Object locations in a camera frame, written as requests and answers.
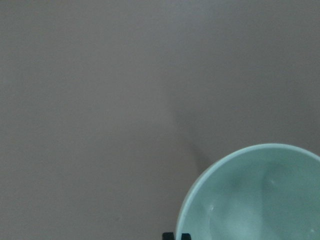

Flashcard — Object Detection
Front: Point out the green bowl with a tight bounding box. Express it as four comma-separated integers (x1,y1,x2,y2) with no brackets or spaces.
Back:
175,143,320,240

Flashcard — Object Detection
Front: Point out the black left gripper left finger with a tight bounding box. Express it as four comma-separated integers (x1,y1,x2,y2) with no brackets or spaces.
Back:
162,232,174,240

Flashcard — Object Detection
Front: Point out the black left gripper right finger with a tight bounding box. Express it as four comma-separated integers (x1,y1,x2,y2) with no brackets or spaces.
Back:
180,233,192,240

